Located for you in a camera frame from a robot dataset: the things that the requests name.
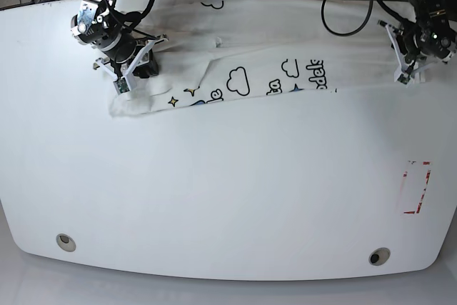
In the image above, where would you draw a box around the red tape rectangle marking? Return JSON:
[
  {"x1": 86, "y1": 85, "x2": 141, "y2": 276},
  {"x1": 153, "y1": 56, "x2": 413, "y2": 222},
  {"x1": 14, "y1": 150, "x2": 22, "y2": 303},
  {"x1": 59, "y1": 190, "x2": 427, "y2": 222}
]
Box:
[{"x1": 397, "y1": 161, "x2": 432, "y2": 214}]

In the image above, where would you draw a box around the white printed T-shirt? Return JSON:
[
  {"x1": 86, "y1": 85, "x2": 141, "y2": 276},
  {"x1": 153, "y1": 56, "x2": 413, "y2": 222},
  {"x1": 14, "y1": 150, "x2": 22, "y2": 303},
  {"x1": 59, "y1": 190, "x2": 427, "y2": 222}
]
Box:
[{"x1": 109, "y1": 0, "x2": 397, "y2": 116}]

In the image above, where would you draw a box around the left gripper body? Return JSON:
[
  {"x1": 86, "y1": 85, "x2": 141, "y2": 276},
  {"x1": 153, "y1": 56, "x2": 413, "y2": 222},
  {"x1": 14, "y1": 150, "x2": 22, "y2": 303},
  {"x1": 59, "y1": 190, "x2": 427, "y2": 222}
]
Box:
[{"x1": 378, "y1": 20, "x2": 441, "y2": 76}]

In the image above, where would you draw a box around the table cable grommet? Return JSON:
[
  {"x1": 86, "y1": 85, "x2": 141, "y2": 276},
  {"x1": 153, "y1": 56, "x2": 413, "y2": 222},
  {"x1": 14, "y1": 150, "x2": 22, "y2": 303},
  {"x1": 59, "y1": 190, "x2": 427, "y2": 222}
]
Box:
[
  {"x1": 56, "y1": 234, "x2": 76, "y2": 252},
  {"x1": 368, "y1": 247, "x2": 391, "y2": 266}
]

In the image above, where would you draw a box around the left table cable grommet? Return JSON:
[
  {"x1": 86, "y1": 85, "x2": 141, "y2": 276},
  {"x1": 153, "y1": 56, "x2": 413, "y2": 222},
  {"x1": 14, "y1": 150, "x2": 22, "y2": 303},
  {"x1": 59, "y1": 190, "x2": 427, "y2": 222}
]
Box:
[{"x1": 56, "y1": 234, "x2": 76, "y2": 252}]

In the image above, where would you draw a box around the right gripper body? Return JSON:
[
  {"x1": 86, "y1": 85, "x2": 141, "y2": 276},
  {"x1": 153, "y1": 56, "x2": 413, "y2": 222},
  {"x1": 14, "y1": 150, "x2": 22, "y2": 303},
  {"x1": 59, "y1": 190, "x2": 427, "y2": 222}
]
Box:
[{"x1": 93, "y1": 34, "x2": 169, "y2": 81}]

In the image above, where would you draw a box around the right table cable grommet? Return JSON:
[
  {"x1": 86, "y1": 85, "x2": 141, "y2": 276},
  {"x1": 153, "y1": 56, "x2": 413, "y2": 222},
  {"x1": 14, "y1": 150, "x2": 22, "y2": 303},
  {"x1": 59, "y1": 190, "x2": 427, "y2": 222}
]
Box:
[{"x1": 368, "y1": 247, "x2": 391, "y2": 266}]

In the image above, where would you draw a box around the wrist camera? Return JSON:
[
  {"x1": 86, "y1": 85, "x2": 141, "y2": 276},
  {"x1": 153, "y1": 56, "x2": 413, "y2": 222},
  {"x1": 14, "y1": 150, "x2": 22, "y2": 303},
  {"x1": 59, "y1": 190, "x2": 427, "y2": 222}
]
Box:
[
  {"x1": 113, "y1": 76, "x2": 137, "y2": 95},
  {"x1": 394, "y1": 69, "x2": 426, "y2": 86}
]

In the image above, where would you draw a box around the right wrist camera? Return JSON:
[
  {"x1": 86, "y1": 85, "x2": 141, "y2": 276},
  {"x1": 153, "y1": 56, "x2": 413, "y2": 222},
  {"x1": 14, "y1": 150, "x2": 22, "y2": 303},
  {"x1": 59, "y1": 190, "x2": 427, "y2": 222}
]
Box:
[{"x1": 113, "y1": 76, "x2": 137, "y2": 95}]

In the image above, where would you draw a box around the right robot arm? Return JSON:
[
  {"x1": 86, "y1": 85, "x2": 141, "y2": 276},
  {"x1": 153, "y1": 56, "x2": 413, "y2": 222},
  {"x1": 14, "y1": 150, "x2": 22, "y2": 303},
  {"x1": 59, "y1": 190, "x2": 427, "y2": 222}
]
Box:
[{"x1": 71, "y1": 0, "x2": 166, "y2": 87}]

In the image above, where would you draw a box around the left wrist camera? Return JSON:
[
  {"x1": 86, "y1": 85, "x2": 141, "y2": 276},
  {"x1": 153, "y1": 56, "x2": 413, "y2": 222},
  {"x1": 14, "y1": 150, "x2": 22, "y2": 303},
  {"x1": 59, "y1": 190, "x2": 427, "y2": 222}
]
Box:
[{"x1": 394, "y1": 69, "x2": 426, "y2": 86}]

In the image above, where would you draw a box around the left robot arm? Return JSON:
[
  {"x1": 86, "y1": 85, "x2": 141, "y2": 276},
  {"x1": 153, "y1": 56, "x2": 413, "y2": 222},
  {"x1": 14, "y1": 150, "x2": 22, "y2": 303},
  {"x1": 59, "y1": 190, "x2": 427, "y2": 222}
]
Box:
[{"x1": 321, "y1": 0, "x2": 456, "y2": 85}]

